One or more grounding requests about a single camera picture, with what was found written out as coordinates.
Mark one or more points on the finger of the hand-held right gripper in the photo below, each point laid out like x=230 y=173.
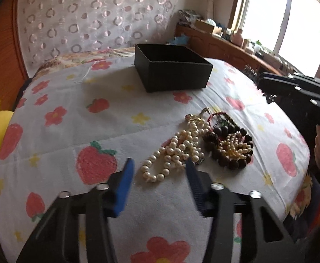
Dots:
x=283 y=86
x=313 y=80

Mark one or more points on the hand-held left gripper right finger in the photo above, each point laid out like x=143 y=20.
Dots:
x=194 y=182

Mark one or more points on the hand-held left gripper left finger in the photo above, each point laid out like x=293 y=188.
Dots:
x=124 y=186

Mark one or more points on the black box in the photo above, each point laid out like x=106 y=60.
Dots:
x=176 y=74

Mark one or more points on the small glass bottles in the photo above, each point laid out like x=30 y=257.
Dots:
x=251 y=72

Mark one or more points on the wooden cabinet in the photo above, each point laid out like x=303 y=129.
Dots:
x=225 y=49

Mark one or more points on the strawberry flower print bedsheet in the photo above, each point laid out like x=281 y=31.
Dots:
x=94 y=120

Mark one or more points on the window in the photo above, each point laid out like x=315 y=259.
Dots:
x=272 y=11

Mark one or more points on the cardboard box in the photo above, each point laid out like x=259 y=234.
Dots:
x=205 y=26

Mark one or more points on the dark printed cloth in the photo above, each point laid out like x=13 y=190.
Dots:
x=313 y=211

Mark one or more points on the blue plastic bag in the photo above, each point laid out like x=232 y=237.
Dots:
x=180 y=39

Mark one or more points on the floral patterned pillow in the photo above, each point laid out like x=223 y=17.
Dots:
x=75 y=57

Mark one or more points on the wooden headboard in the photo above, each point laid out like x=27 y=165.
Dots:
x=3 y=68

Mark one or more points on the circle pattern headboard cover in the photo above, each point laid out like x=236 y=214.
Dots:
x=94 y=16

